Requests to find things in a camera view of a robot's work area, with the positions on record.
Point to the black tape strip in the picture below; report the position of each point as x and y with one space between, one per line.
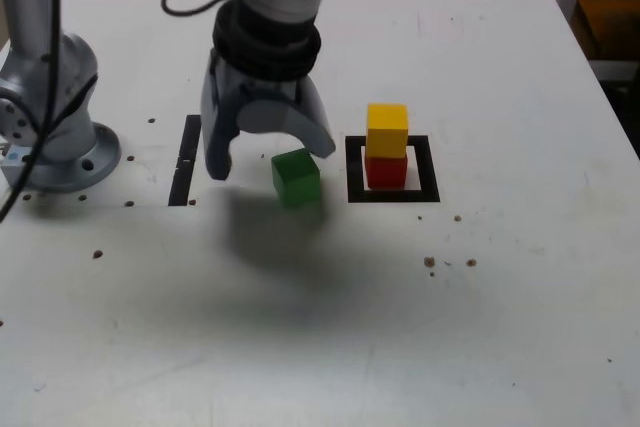
182 182

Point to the green cube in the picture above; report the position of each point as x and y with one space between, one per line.
297 179

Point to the white and blue base box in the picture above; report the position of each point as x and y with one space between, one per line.
12 167

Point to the brown cardboard box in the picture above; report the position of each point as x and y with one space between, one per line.
610 12

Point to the red cube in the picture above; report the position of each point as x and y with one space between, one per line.
385 174

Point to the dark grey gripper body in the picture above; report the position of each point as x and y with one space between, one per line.
272 91

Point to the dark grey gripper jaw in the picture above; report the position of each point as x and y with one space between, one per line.
215 122

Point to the yellow cube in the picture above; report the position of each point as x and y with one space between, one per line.
387 129

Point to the black tape square outline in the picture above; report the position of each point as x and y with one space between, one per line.
430 167

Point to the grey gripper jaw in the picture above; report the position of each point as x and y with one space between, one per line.
310 122

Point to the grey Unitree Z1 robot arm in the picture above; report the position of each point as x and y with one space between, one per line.
65 72

